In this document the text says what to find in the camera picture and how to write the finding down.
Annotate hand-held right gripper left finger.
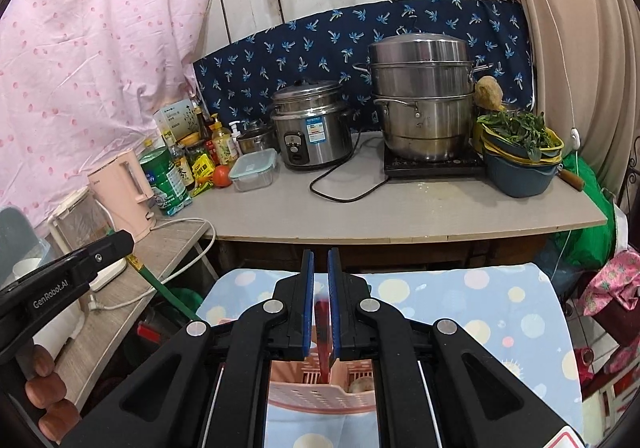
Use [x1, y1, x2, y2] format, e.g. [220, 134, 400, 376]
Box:
[60, 249, 316, 448]

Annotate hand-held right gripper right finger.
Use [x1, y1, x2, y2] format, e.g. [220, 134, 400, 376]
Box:
[328, 248, 587, 448]

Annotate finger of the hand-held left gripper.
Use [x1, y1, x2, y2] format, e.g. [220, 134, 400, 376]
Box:
[60, 249, 316, 448]
[59, 232, 136, 287]

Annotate red chopstick black band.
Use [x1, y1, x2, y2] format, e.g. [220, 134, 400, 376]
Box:
[315, 295, 334, 385]

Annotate green chopstick gold band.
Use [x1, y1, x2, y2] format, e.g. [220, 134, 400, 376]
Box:
[127, 253, 201, 323]

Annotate pink perforated utensil basket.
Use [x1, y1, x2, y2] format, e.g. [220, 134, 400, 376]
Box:
[267, 355, 378, 416]

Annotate person's left hand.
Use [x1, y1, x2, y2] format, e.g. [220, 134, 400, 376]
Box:
[25, 347, 83, 436]

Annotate white power strip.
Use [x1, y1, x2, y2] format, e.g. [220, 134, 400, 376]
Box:
[91, 259, 127, 292]

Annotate white cup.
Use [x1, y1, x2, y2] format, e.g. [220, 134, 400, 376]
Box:
[12, 257, 44, 279]

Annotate pink electric kettle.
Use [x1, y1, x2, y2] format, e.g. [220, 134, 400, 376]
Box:
[88, 149, 157, 242]

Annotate green plastic basin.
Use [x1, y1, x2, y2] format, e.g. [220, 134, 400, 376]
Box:
[162, 287, 202, 325]

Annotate green tin can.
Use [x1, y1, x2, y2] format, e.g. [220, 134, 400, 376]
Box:
[138, 143, 194, 217]

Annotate blue planet print tablecloth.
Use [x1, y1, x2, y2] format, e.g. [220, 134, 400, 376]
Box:
[195, 262, 584, 448]

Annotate grey wooden counter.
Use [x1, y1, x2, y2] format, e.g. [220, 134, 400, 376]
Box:
[45, 130, 609, 381]

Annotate yellow snack packet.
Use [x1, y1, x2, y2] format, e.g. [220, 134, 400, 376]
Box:
[191, 153, 217, 189]

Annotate clear lidded food container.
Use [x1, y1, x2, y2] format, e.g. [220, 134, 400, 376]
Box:
[229, 149, 278, 193]

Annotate white green carton box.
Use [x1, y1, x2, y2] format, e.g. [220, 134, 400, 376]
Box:
[153, 98, 199, 145]

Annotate dark sauce bottle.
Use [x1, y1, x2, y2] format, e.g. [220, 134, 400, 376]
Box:
[194, 108, 212, 143]

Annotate black induction cooktop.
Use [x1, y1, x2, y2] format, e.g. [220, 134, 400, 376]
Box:
[383, 148, 489, 179]

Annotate small lidded steel pot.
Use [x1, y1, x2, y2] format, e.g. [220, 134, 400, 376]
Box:
[235, 120, 276, 155]

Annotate steel rice cooker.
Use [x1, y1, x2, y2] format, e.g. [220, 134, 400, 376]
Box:
[271, 80, 354, 172]

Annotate pink spotted cloth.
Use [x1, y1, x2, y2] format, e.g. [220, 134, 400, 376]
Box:
[0, 0, 217, 229]

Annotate large steel steamer pot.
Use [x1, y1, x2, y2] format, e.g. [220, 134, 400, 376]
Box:
[354, 32, 494, 162]

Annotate stacked blue basins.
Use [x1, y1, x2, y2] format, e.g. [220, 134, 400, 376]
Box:
[481, 128, 565, 199]

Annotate navy palm print cloth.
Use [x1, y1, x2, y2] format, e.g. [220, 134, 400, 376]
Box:
[192, 0, 532, 133]

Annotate leafy green vegetables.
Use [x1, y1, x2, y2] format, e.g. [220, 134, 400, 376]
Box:
[477, 111, 562, 162]

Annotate green plastic bag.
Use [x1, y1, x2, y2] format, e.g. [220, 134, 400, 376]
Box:
[554, 152, 617, 269]

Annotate pink floral cloth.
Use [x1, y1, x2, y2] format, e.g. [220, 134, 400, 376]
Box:
[584, 250, 640, 315]

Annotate beige curtain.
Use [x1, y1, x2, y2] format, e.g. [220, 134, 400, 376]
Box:
[450, 0, 640, 201]

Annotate white power cable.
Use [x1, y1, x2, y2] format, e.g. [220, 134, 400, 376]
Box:
[89, 217, 217, 313]

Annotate black power cable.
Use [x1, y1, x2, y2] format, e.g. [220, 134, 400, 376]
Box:
[309, 130, 387, 203]

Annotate wooden knife handle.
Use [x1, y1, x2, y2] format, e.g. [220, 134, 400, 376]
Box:
[559, 168, 586, 191]

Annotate white cord with switch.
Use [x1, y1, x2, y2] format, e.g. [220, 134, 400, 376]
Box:
[505, 0, 585, 279]

